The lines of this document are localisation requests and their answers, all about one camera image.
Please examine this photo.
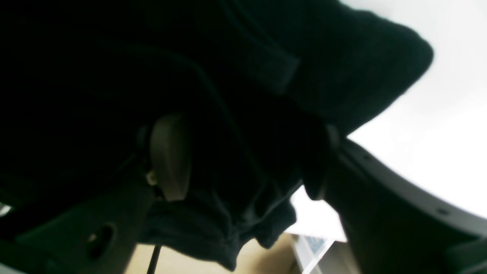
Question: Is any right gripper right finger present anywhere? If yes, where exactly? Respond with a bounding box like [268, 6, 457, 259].
[303, 124, 487, 274]

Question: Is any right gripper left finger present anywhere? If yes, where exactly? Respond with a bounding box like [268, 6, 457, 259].
[1, 113, 192, 274]

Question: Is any black printed T-shirt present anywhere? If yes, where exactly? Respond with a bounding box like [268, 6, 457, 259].
[1, 0, 434, 271]

